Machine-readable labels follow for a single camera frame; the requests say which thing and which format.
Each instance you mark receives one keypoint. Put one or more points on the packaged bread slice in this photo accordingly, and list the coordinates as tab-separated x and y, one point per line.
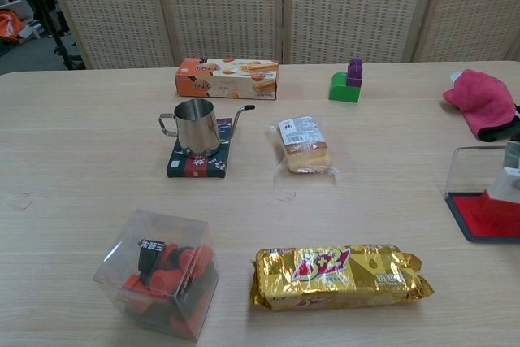
304	148

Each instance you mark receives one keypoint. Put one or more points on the gold biscuit packet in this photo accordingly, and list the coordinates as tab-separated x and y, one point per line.
333	278

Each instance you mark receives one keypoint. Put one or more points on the steel gooseneck pitcher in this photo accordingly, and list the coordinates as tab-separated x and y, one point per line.
195	127

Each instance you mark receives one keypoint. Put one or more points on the clear box of orange parts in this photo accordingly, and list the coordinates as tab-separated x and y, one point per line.
162	278

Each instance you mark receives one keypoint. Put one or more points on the dark patterned box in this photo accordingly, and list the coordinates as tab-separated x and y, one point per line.
203	168

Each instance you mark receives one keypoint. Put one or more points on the red ink pad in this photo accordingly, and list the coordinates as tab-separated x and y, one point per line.
487	223

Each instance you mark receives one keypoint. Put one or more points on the woven wooden folding screen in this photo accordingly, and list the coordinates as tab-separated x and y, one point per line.
227	5

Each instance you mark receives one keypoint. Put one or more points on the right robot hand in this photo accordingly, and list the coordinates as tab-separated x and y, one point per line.
512	156

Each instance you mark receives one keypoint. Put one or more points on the pink cloth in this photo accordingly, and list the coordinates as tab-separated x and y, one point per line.
483	99

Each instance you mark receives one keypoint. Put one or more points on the orange biscuit box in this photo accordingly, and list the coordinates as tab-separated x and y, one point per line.
223	79

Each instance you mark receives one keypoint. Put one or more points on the small red white block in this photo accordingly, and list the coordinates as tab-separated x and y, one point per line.
505	184

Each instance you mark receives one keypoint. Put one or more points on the orange bag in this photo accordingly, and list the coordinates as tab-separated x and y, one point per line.
10	24

